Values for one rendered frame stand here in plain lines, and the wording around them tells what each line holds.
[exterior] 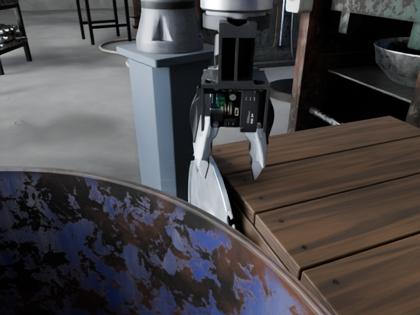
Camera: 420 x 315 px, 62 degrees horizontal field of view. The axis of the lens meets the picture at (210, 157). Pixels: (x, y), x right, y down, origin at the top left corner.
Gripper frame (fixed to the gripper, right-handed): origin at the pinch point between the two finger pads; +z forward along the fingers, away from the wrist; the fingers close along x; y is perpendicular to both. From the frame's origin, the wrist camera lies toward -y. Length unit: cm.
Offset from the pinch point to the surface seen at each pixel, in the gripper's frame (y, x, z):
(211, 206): -0.2, -2.4, 6.7
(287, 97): -135, 34, 34
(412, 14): -46, 43, -15
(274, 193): 4.1, 5.8, 1.3
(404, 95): -50, 48, 5
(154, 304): 23.9, -6.2, -1.7
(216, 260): 26.9, -1.6, -9.3
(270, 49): -216, 35, 25
